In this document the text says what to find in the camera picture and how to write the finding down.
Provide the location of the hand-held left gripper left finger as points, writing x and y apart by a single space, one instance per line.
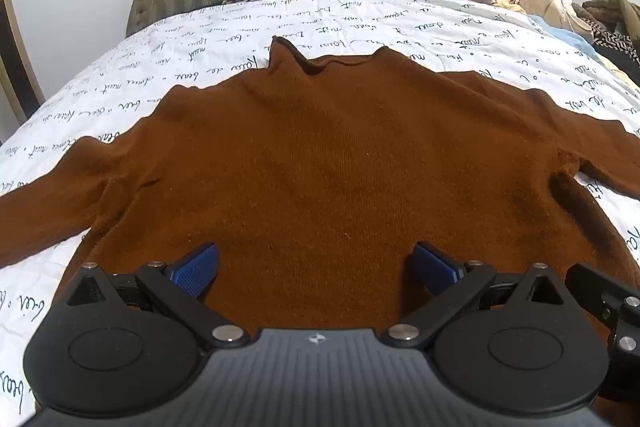
197 269

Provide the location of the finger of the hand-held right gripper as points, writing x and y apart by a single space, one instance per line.
607 294

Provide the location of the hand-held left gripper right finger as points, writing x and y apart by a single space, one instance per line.
435 269

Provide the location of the brown knit sweater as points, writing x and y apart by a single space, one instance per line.
320 157

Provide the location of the white script-printed bed quilt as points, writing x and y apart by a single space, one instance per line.
200 37

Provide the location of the black zigzag patterned cloth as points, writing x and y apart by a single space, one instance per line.
617 39

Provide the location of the light blue cloth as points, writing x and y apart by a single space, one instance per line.
565 37

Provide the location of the olive brown garment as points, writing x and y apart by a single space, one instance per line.
615 9

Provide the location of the cream puffer jacket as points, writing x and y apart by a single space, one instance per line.
552 2

